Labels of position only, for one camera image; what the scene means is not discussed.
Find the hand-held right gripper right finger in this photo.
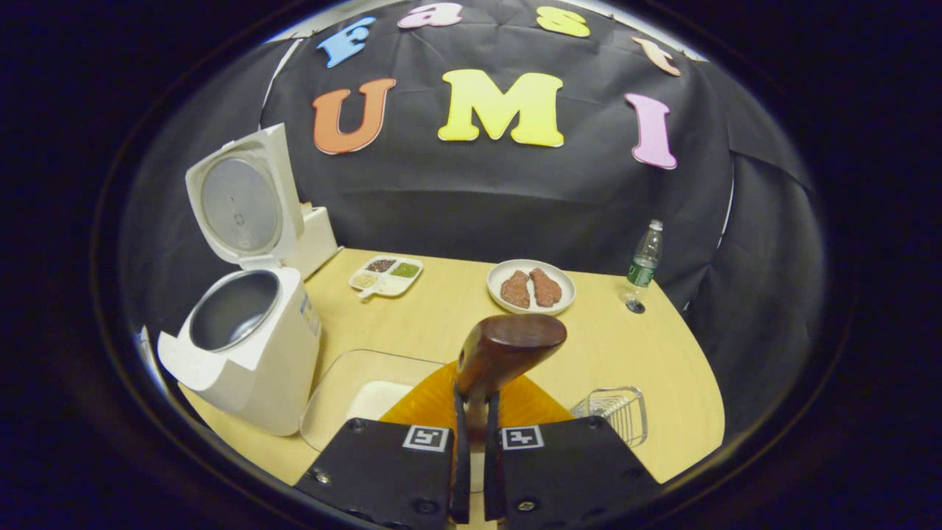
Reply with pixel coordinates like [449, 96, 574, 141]
[482, 374, 662, 530]

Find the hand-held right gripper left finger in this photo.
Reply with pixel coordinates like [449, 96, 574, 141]
[294, 361, 472, 530]

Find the metal wire chopstick holder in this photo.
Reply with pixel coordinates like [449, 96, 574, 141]
[571, 386, 649, 448]

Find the white rice cooker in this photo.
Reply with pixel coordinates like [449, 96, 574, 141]
[157, 123, 323, 437]

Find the clear plastic container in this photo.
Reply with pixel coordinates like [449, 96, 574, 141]
[300, 349, 450, 453]

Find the brown meat piece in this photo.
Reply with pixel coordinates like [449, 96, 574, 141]
[500, 270, 532, 309]
[529, 267, 563, 308]

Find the white divided grain dish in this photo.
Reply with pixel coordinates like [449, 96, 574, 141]
[349, 255, 425, 303]

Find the white round plate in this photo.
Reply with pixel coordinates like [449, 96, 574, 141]
[486, 258, 577, 316]

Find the clear plastic water bottle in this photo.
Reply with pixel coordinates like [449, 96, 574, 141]
[626, 219, 664, 289]

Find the white toaster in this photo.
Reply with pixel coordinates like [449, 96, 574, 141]
[283, 202, 339, 280]

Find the black backdrop cloth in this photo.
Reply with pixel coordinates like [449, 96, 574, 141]
[121, 0, 825, 369]

